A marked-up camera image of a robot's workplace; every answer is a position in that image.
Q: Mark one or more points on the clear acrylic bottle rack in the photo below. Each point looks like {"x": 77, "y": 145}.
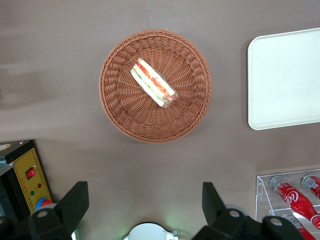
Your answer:
{"x": 261, "y": 190}

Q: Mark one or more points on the cream rectangular tray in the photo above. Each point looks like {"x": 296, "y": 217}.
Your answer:
{"x": 285, "y": 80}

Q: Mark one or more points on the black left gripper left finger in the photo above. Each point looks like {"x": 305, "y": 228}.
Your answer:
{"x": 72, "y": 205}

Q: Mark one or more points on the brown round wicker basket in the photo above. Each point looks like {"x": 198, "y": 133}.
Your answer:
{"x": 125, "y": 112}

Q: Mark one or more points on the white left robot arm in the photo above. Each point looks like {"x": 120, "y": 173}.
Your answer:
{"x": 150, "y": 232}

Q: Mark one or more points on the triangle sandwich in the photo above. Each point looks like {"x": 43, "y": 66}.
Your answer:
{"x": 152, "y": 82}

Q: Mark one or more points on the red cola bottle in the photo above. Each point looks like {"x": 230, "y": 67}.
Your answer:
{"x": 295, "y": 200}
{"x": 312, "y": 185}
{"x": 300, "y": 228}

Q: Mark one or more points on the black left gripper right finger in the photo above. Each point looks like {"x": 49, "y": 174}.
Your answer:
{"x": 217, "y": 220}

